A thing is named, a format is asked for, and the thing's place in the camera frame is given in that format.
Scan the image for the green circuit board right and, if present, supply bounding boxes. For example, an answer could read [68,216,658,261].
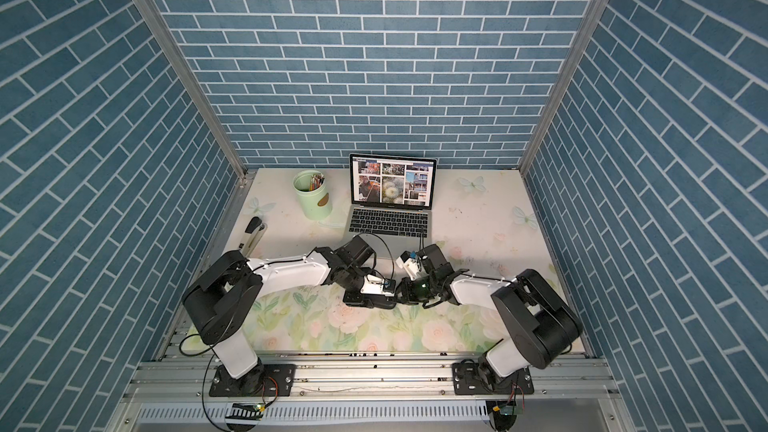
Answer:
[491,402,524,421]

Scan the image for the floral table mat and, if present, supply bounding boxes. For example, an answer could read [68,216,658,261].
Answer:
[227,168,561,353]

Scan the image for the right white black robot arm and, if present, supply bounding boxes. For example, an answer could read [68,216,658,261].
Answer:
[395,261,583,388]

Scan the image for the aluminium rail frame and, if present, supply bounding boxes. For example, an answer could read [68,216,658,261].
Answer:
[122,353,620,403]

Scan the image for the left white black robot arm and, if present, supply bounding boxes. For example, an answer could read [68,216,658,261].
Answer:
[182,237,397,379]

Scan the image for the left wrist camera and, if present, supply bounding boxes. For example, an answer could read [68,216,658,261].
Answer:
[338,236,375,266]

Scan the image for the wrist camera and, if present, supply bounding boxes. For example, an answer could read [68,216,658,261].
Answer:
[397,251,427,281]
[338,236,375,266]

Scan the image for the green circuit board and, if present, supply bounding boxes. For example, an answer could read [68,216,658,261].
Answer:
[225,403,265,423]
[491,402,524,421]

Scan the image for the silver laptop with photo screen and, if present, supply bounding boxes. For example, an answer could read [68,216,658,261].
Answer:
[346,153,437,240]

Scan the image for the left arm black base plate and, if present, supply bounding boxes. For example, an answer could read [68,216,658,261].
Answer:
[209,363,297,398]

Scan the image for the black and silver stapler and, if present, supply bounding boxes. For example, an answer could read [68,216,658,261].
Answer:
[238,216,267,257]

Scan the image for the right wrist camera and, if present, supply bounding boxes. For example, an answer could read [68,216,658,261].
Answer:
[397,251,427,281]

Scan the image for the green pen holder cup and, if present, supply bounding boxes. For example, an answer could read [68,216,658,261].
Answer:
[292,170,332,221]

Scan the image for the green circuit board left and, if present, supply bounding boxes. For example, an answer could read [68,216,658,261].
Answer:
[225,403,265,423]

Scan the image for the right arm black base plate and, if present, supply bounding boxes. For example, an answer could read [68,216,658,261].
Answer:
[451,359,534,396]

